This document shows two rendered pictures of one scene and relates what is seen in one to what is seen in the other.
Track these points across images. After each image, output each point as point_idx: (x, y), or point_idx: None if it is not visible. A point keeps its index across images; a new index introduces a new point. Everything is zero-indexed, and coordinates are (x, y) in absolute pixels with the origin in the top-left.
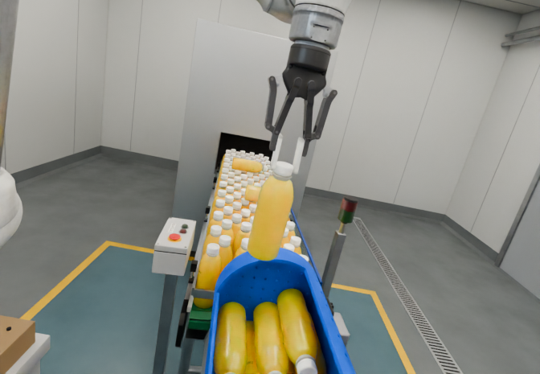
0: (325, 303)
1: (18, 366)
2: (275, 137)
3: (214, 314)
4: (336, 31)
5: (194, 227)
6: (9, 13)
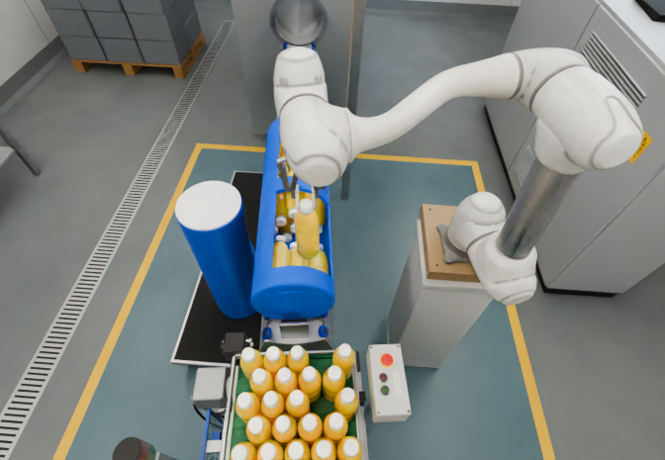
0: (263, 249)
1: (423, 266)
2: None
3: (332, 262)
4: None
5: (374, 396)
6: (531, 172)
